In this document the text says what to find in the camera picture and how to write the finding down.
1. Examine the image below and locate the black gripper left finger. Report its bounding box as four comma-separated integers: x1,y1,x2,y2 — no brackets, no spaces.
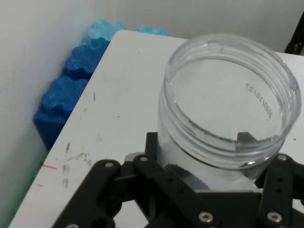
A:
51,132,221,228

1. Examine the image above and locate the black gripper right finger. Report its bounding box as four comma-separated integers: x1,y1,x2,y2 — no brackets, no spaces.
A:
258,153,304,228

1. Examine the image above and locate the clear plastic jar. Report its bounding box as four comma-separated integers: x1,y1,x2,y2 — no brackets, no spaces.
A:
158,33,302,193

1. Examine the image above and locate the dark blue foam mat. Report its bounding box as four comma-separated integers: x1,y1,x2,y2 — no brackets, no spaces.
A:
33,45,110,151

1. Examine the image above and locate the light blue foam mat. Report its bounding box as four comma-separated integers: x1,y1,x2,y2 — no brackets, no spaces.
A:
82,20,171,48

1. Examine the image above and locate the black tripod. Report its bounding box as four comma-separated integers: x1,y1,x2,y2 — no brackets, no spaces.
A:
284,14,304,57

